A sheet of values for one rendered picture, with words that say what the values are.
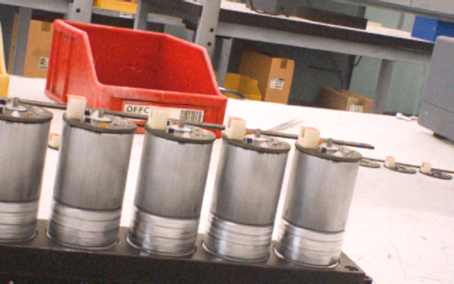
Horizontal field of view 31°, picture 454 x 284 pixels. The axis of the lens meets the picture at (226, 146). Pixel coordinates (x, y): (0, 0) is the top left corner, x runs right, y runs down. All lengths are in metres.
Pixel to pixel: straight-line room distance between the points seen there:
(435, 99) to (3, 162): 0.60
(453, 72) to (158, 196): 0.55
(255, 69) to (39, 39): 1.39
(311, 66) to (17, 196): 5.34
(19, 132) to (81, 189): 0.03
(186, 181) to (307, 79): 5.32
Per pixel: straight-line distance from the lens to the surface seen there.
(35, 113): 0.28
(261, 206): 0.29
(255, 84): 4.99
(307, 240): 0.30
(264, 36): 2.99
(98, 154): 0.27
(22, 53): 3.31
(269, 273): 0.30
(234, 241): 0.29
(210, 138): 0.28
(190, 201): 0.28
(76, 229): 0.28
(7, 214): 0.28
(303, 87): 5.59
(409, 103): 6.14
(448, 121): 0.80
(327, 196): 0.30
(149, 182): 0.28
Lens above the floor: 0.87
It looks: 12 degrees down
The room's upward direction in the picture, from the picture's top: 11 degrees clockwise
